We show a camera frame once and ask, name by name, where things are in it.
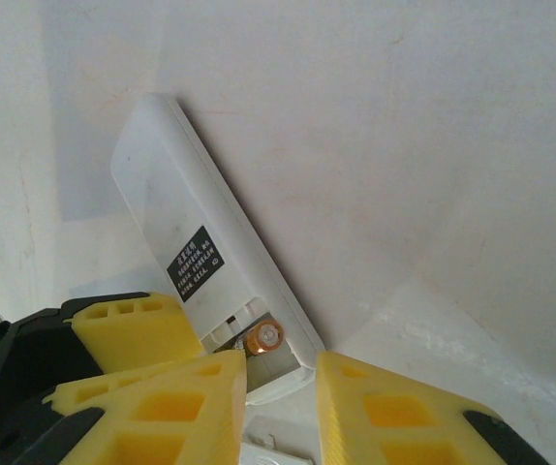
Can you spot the white battery cover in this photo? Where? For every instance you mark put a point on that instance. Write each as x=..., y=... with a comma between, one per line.
x=278, y=443

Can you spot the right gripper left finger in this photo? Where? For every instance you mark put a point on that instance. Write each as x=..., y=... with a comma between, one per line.
x=162, y=416

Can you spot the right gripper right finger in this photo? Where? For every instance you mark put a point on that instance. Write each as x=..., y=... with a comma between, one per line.
x=394, y=426

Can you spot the black and gold AAA battery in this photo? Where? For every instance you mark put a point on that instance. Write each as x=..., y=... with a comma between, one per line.
x=264, y=338

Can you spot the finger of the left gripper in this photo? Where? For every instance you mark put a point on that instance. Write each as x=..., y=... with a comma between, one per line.
x=132, y=334

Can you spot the white remote control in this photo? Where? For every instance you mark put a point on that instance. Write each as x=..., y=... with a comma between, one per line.
x=171, y=194

